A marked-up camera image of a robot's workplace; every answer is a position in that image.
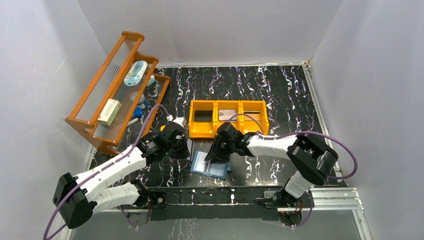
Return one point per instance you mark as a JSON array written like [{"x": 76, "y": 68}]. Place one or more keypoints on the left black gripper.
[{"x": 180, "y": 145}]

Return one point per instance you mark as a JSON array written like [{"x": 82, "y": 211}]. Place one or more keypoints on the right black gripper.
[{"x": 218, "y": 147}]

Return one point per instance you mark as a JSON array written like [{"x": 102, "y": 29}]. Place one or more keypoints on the blue card holder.
[{"x": 219, "y": 170}]

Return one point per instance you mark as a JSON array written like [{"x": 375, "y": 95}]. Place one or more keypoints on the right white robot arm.
[{"x": 313, "y": 158}]

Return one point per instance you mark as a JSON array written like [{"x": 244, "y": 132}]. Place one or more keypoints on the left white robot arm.
[{"x": 81, "y": 196}]

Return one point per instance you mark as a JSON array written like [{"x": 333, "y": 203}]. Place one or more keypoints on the grey striped card in holder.
[{"x": 199, "y": 163}]

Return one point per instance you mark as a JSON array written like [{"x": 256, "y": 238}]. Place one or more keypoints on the silver cards in bin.
[{"x": 225, "y": 114}]

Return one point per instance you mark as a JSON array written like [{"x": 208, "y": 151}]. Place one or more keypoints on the white pen on shelf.
[{"x": 132, "y": 121}]

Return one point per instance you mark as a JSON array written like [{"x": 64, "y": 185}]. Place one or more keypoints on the orange wooden shelf rack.
[{"x": 108, "y": 83}]

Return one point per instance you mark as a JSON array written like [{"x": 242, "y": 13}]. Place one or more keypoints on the small grey blue item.
[{"x": 151, "y": 81}]

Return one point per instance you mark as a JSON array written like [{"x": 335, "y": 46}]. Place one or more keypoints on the white red small box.
[{"x": 109, "y": 112}]

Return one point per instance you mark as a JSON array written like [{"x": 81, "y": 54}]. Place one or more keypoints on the light blue oval case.
[{"x": 135, "y": 73}]

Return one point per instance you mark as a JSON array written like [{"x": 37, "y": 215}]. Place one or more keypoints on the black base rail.
[{"x": 234, "y": 202}]

